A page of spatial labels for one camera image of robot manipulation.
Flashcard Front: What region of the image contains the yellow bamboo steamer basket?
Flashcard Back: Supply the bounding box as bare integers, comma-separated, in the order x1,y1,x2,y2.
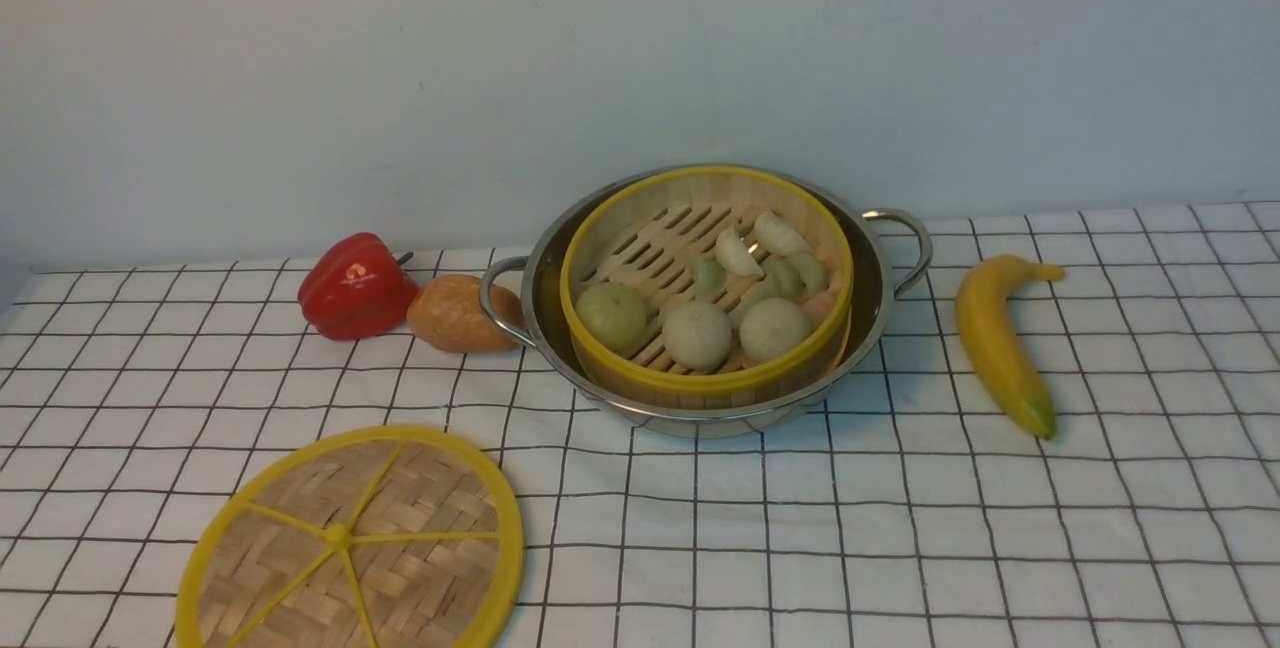
559,165,854,409

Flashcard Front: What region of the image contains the yellow woven steamer lid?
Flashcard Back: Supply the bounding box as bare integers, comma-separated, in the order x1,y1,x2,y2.
174,424,526,647

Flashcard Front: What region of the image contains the stainless steel pot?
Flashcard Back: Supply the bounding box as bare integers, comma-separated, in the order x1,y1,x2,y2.
480,165,933,439

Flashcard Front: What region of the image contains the green round bun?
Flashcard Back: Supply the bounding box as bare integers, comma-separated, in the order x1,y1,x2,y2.
575,282,649,355

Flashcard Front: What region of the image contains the green dumpling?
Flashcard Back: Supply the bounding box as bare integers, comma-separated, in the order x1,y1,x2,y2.
689,255,727,301
786,252,829,296
735,259,805,314

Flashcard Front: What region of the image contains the white round bun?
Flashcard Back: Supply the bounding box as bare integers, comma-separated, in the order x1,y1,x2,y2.
660,300,733,373
737,297,814,365

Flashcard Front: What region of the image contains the pink dumpling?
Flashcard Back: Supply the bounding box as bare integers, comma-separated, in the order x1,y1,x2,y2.
801,291,838,328

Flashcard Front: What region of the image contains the brown potato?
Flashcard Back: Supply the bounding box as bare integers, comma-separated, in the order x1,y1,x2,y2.
406,274,518,355

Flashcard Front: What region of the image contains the red bell pepper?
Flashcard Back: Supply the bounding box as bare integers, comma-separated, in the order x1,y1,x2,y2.
296,232,419,342

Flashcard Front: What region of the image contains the yellow banana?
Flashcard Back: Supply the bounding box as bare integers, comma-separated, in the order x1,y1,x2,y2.
955,254,1066,441

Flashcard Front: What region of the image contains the white grid tablecloth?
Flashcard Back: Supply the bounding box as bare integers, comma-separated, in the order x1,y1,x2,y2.
1,202,1279,647

